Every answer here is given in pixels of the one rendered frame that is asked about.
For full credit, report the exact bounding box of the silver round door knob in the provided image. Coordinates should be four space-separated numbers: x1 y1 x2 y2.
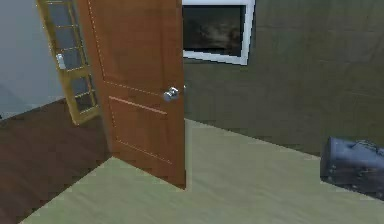
162 86 180 103

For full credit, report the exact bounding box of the brown wooden room door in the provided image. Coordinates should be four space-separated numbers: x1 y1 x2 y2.
75 0 187 190

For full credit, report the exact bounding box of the white framed dark picture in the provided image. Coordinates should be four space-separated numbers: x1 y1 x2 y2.
182 0 257 66

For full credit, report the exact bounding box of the yellow glass-paned room door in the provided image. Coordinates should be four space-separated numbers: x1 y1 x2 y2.
35 0 102 126

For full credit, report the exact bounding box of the silver door handle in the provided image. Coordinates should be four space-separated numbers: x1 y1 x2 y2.
55 53 67 71

